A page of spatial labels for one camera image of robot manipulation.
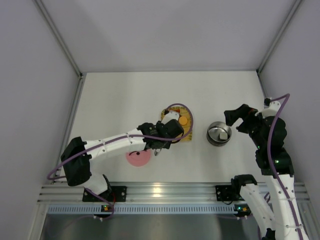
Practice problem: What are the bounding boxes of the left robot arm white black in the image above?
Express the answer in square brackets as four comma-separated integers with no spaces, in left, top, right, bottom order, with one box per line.
[60,119,184,196]

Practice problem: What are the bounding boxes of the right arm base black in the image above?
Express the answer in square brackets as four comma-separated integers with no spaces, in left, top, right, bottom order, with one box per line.
[215,185,243,205]

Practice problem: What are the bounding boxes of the round steel lunch box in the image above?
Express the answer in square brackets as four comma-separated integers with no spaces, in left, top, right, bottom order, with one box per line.
[206,121,232,147]

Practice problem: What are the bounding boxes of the aluminium rail frame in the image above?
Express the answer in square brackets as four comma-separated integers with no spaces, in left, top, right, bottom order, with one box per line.
[37,181,311,217]

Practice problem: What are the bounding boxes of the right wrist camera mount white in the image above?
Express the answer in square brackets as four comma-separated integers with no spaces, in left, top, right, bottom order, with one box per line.
[259,98,281,118]

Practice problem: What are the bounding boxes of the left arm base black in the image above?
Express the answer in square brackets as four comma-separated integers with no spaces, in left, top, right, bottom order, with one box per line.
[82,185,127,203]

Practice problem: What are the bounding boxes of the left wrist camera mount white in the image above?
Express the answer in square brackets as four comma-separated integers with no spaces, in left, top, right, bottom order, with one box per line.
[161,110,180,125]

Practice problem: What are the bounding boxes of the metal tongs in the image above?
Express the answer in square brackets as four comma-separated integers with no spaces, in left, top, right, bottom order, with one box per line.
[154,148,162,157]

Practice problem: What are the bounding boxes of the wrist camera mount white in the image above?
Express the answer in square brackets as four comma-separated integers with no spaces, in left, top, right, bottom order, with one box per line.
[259,98,281,118]
[161,110,180,125]

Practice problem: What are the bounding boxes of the bamboo woven tray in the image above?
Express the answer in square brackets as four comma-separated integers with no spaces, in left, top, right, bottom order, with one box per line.
[168,106,193,142]

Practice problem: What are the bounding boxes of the purple cable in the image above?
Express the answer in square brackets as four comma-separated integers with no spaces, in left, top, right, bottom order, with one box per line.
[259,93,305,240]
[46,102,195,221]

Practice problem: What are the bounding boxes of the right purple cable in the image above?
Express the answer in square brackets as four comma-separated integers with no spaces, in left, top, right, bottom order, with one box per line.
[259,93,305,240]

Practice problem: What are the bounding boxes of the pink round lid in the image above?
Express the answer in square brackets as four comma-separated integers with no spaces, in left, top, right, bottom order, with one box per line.
[125,150,151,167]

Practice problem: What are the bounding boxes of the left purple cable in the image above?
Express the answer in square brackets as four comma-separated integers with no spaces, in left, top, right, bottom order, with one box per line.
[46,102,195,221]

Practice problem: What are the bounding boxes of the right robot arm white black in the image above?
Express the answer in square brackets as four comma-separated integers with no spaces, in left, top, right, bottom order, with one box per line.
[224,101,309,240]

